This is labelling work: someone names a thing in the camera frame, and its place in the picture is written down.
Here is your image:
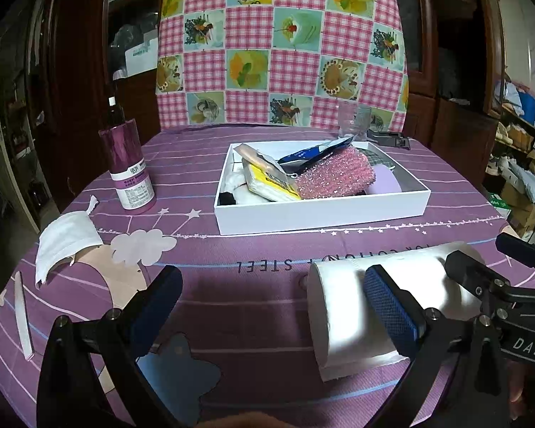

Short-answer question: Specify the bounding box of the cluttered storage shelf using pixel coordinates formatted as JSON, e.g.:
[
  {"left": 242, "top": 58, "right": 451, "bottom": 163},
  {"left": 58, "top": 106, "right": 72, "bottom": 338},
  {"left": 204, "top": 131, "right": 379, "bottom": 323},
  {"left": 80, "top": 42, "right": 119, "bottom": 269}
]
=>
[{"left": 486, "top": 76, "right": 535, "bottom": 241}]

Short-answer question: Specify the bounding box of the green white carton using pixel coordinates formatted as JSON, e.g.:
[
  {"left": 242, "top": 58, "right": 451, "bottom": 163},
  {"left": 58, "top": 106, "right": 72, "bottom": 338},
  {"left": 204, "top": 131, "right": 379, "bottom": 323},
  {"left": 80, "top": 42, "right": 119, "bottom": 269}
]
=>
[{"left": 490, "top": 196, "right": 511, "bottom": 219}]

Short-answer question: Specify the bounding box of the yellow tissue packet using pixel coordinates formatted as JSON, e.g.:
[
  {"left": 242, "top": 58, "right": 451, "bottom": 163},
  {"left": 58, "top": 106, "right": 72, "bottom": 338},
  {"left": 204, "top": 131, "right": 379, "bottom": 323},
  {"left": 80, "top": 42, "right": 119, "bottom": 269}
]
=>
[{"left": 243, "top": 163, "right": 301, "bottom": 202}]

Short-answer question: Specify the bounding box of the purple printed tablecloth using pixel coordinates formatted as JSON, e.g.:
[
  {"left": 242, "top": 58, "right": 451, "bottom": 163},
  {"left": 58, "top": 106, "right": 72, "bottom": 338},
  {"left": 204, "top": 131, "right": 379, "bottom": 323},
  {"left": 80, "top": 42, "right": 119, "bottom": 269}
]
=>
[{"left": 0, "top": 124, "right": 535, "bottom": 428}]

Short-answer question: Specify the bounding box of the clear drinking glass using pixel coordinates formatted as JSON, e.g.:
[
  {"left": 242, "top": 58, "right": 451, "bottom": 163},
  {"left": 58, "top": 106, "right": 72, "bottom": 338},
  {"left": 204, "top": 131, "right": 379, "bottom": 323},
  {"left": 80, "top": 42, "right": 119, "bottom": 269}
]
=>
[{"left": 336, "top": 102, "right": 372, "bottom": 139}]

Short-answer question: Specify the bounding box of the white cardboard box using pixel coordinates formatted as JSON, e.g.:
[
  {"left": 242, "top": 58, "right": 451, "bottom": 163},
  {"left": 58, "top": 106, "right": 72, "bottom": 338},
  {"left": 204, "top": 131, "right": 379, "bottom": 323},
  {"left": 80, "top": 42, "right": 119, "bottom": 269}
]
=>
[{"left": 214, "top": 140, "right": 431, "bottom": 235}]

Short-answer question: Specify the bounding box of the white face mask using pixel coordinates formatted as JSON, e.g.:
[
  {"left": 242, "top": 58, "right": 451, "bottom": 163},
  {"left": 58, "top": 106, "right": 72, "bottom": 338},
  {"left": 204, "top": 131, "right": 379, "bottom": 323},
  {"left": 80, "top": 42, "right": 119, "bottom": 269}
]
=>
[{"left": 35, "top": 196, "right": 104, "bottom": 288}]

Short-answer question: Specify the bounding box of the lilac soft pad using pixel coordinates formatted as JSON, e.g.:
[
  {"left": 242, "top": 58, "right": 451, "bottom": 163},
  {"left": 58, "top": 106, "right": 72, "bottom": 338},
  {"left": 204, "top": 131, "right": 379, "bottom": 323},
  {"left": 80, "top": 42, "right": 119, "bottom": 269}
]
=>
[{"left": 366, "top": 164, "right": 403, "bottom": 195}]

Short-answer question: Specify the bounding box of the panda plush toy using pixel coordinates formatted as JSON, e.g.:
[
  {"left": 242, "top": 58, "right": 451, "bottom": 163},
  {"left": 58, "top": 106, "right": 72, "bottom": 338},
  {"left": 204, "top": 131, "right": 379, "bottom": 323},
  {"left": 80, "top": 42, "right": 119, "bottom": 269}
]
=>
[{"left": 218, "top": 172, "right": 255, "bottom": 207}]

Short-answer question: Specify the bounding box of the black plastic holder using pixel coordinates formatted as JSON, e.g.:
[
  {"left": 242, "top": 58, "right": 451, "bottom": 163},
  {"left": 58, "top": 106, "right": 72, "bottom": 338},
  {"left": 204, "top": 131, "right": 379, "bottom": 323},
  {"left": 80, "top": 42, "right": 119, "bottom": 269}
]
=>
[{"left": 366, "top": 128, "right": 411, "bottom": 150}]

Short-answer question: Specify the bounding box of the white flat strip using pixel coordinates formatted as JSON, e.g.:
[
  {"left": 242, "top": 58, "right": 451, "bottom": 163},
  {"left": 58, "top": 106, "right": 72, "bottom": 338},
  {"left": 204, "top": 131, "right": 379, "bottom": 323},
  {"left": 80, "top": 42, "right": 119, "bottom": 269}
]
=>
[{"left": 13, "top": 271, "right": 34, "bottom": 360}]

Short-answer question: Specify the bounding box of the person's right hand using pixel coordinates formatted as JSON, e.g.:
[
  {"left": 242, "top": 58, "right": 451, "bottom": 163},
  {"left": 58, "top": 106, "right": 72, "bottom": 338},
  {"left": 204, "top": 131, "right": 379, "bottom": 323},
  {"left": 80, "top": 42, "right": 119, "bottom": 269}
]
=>
[{"left": 508, "top": 359, "right": 535, "bottom": 415}]

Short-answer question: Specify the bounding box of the purple pump bottle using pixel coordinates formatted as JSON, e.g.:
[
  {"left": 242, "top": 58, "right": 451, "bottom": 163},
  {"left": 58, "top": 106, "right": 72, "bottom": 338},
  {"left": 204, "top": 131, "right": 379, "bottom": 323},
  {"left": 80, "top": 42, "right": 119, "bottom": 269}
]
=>
[{"left": 99, "top": 96, "right": 157, "bottom": 212}]

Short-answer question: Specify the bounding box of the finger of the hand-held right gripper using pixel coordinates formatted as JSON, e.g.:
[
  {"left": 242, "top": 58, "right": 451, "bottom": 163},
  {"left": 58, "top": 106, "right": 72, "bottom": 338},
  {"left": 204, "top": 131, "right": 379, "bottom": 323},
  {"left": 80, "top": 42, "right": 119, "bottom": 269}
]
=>
[
  {"left": 445, "top": 250, "right": 516, "bottom": 309},
  {"left": 495, "top": 232, "right": 535, "bottom": 278}
]

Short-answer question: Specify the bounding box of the blue plastic package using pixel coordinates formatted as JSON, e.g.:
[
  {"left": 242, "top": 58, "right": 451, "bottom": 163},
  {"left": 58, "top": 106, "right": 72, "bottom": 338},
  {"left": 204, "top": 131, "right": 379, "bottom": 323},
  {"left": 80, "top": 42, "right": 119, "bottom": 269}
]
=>
[{"left": 277, "top": 136, "right": 355, "bottom": 174}]

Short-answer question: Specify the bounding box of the white paper towel roll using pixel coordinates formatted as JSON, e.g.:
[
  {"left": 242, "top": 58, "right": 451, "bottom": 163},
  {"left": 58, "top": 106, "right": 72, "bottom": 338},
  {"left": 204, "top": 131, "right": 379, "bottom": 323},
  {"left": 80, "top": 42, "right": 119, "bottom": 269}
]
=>
[{"left": 307, "top": 241, "right": 495, "bottom": 382}]

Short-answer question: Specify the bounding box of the grey plastic mailer bag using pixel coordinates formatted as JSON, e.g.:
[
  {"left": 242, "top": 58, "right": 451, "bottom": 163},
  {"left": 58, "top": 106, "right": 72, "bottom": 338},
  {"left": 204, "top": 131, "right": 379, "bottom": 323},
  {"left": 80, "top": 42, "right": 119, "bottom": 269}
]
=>
[{"left": 508, "top": 160, "right": 535, "bottom": 215}]

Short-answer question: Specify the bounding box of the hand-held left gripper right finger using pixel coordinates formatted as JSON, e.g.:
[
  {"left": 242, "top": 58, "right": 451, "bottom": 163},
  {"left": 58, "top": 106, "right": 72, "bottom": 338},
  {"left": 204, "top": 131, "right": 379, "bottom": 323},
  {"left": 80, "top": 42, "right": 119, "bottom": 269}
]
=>
[{"left": 365, "top": 264, "right": 520, "bottom": 428}]

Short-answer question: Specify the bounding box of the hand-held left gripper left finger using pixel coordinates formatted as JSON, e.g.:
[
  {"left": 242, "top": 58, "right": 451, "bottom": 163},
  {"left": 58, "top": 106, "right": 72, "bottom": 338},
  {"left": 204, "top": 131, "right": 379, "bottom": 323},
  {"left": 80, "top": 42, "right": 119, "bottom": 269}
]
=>
[{"left": 36, "top": 265, "right": 183, "bottom": 428}]

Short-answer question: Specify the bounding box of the pink sparkly cloth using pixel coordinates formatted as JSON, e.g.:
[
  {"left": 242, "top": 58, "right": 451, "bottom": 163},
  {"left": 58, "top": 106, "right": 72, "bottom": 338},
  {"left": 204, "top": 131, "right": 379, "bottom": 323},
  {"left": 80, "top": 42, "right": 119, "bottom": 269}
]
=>
[{"left": 293, "top": 147, "right": 377, "bottom": 200}]

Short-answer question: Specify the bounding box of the pink checkered chair cover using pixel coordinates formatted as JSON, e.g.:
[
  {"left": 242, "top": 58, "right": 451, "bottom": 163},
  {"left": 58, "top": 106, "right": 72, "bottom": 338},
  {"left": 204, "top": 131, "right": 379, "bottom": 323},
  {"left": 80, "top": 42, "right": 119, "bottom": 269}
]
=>
[{"left": 155, "top": 0, "right": 410, "bottom": 128}]

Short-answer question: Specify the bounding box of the white sanitary pad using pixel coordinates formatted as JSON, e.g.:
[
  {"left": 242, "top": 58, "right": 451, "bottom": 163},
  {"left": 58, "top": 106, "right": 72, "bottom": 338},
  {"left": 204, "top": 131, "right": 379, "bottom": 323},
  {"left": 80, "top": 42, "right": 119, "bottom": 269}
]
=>
[{"left": 233, "top": 143, "right": 286, "bottom": 174}]

